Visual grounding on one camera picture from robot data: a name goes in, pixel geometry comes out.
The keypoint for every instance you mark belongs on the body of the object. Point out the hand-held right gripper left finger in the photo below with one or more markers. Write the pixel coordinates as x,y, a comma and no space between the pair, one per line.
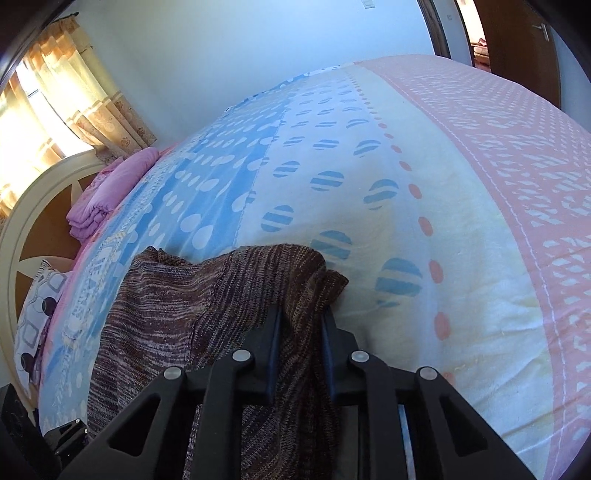
273,355

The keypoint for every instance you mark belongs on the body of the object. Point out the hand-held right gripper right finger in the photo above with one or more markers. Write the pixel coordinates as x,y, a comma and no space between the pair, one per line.
327,360

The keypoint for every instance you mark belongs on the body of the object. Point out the brown knit sweater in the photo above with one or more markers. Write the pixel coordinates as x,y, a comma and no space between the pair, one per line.
161,300

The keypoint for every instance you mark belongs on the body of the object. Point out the black box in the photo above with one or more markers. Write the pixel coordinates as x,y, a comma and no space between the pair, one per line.
16,420

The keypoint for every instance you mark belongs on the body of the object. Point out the white patterned pillow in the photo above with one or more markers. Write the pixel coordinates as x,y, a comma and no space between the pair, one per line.
39,295

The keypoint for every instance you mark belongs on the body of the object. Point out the blue polka dot bed sheet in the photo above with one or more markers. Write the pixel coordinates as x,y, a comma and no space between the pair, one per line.
415,230

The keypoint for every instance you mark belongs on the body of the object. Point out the cream and wood headboard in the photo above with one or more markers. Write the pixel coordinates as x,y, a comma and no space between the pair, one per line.
41,221

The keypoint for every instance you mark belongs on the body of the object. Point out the folded purple quilt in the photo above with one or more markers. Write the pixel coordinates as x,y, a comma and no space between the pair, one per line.
115,184

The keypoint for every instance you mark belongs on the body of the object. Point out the orange patterned curtain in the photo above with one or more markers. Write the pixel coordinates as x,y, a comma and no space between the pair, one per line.
92,101

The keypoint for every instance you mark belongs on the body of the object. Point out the patterned sofa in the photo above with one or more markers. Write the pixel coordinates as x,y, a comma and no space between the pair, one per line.
481,50

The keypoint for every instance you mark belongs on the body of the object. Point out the brown wooden door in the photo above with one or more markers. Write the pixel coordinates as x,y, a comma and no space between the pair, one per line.
512,41

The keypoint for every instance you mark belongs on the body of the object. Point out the dark curtain rod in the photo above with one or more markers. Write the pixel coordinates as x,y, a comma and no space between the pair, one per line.
67,17

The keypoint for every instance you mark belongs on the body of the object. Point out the dark door frame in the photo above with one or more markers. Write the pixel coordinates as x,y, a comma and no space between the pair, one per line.
443,32

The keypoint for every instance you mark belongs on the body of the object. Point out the white wall switch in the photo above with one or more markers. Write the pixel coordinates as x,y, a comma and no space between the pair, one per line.
368,3

